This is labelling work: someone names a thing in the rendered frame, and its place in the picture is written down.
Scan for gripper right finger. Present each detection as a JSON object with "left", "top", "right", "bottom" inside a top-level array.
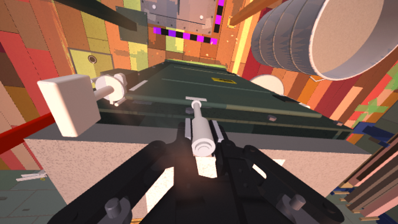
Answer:
[{"left": 210, "top": 120, "right": 345, "bottom": 224}]

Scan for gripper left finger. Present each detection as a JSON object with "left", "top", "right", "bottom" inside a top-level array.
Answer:
[{"left": 47, "top": 118, "right": 195, "bottom": 224}]

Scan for white cylindrical handle with rod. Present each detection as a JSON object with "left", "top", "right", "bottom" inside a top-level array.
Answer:
[{"left": 185, "top": 96, "right": 217, "bottom": 158}]

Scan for dark green bandsaw body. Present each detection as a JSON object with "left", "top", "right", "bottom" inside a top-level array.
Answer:
[{"left": 96, "top": 59, "right": 354, "bottom": 141}]

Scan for grey speckled table block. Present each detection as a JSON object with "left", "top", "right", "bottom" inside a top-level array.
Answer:
[{"left": 24, "top": 123, "right": 373, "bottom": 212}]

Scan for long green rod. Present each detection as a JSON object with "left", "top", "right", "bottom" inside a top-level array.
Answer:
[{"left": 124, "top": 94, "right": 323, "bottom": 118}]

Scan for white flat pieces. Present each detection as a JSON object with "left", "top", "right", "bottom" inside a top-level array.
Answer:
[{"left": 15, "top": 170, "right": 48, "bottom": 183}]

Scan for white block knob with rod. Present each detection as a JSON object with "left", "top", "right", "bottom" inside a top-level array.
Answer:
[{"left": 37, "top": 74, "right": 115, "bottom": 139}]

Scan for stack of wooden boards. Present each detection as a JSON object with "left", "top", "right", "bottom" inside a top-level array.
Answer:
[{"left": 338, "top": 133, "right": 398, "bottom": 222}]

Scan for white round flange disc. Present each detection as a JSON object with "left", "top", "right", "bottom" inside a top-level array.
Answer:
[{"left": 94, "top": 73, "right": 128, "bottom": 107}]

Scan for red bar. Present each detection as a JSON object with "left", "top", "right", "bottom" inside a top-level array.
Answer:
[{"left": 0, "top": 111, "right": 57, "bottom": 156}]

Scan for dark green square panel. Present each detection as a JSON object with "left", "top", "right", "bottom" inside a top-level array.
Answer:
[{"left": 115, "top": 5, "right": 149, "bottom": 45}]

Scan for brown wooden plank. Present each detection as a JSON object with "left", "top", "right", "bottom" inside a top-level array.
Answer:
[{"left": 229, "top": 0, "right": 282, "bottom": 27}]

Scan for grey metal plate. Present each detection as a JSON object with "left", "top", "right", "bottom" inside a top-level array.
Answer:
[{"left": 140, "top": 0, "right": 219, "bottom": 35}]

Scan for yellow panel with ring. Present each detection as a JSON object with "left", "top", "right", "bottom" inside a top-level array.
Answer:
[{"left": 67, "top": 48, "right": 115, "bottom": 77}]

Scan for grey ribbed duct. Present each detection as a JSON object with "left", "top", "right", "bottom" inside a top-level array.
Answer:
[{"left": 250, "top": 0, "right": 398, "bottom": 82}]

